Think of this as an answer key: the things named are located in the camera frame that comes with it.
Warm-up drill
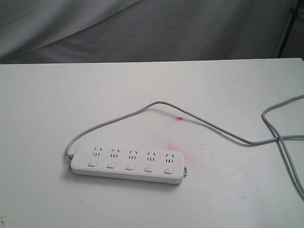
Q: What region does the white five-outlet power strip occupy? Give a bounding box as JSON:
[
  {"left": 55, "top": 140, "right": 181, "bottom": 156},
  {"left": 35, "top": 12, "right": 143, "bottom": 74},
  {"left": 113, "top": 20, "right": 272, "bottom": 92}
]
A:
[{"left": 70, "top": 145, "right": 187, "bottom": 184}]

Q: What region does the grey backdrop cloth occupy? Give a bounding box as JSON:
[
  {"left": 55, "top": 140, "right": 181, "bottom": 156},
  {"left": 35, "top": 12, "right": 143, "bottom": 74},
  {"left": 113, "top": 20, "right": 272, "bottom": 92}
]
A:
[{"left": 0, "top": 0, "right": 300, "bottom": 64}]

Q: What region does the black tripod stand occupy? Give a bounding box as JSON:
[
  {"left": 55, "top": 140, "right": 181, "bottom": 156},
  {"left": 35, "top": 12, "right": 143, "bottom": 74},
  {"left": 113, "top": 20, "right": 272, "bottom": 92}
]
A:
[{"left": 276, "top": 0, "right": 301, "bottom": 58}]

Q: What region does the grey power cable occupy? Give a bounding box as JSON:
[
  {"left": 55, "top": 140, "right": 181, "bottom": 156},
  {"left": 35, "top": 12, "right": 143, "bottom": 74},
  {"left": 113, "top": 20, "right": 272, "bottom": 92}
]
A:
[{"left": 65, "top": 95, "right": 304, "bottom": 198}]

